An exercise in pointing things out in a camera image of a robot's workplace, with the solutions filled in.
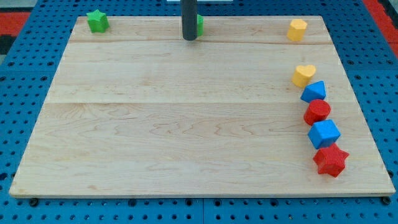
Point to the yellow hexagon block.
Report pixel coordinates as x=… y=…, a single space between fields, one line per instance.
x=297 y=28

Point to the light wooden board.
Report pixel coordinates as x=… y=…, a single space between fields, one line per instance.
x=139 y=112

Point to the green round block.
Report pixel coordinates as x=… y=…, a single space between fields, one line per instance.
x=200 y=25

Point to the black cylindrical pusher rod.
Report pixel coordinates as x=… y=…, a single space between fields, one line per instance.
x=189 y=19

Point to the yellow heart block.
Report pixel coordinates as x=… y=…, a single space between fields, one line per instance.
x=303 y=74

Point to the blue triangle block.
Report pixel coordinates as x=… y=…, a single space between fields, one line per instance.
x=314 y=91

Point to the red cylinder block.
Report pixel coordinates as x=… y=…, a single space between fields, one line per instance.
x=318 y=110

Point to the blue cube block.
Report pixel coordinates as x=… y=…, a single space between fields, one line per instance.
x=323 y=133

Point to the green star block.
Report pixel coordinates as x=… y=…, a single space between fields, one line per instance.
x=97 y=21

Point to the red star block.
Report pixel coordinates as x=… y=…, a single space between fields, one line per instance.
x=330 y=160

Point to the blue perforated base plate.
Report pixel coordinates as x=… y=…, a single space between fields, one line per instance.
x=28 y=69

